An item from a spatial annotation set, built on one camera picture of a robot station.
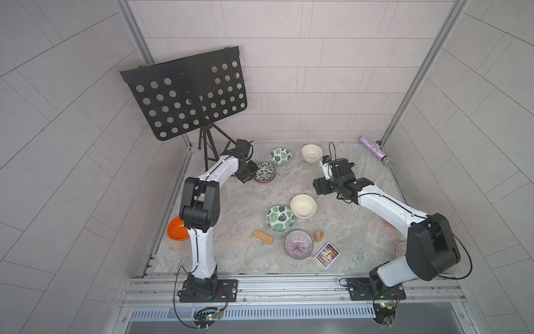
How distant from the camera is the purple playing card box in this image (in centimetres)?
77

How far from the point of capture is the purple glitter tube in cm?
107

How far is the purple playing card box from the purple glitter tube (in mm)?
542
